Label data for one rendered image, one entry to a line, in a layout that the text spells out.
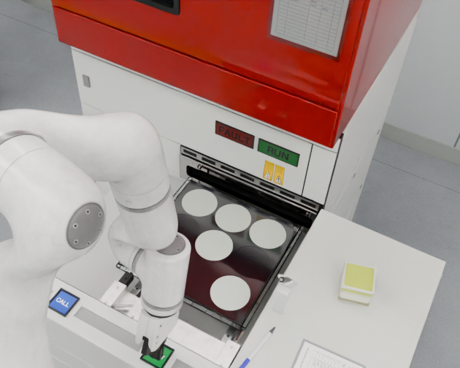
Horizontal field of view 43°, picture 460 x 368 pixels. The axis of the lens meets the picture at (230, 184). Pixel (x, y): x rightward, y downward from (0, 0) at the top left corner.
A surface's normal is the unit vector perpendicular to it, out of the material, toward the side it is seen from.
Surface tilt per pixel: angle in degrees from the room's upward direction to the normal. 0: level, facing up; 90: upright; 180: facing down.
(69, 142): 69
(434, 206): 0
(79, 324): 0
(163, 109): 90
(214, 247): 0
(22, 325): 82
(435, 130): 90
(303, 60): 90
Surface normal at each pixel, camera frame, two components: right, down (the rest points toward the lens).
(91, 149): -0.01, 0.49
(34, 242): -0.40, 0.30
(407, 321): 0.05, -0.67
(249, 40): -0.47, 0.64
